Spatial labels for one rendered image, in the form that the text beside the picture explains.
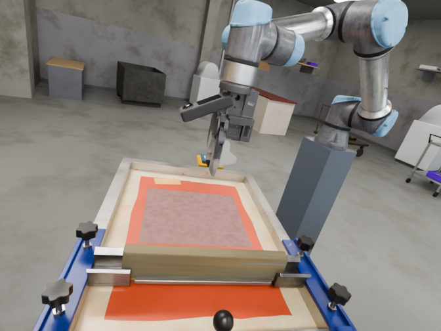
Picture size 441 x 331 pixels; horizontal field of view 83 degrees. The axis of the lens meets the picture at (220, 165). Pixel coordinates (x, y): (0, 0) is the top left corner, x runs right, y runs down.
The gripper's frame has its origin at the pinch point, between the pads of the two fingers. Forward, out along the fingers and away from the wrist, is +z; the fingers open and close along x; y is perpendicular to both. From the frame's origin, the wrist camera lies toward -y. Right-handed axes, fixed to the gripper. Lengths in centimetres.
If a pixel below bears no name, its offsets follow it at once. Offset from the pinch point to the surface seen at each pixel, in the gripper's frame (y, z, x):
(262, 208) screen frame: 28.8, 22.7, 17.3
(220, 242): 9.4, 26.0, 2.7
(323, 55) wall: 568, -111, 838
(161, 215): -8.1, 26.1, 15.1
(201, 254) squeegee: -0.8, 15.7, -13.1
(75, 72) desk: -168, 66, 539
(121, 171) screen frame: -23.1, 22.6, 37.2
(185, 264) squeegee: -4.1, 18.4, -13.3
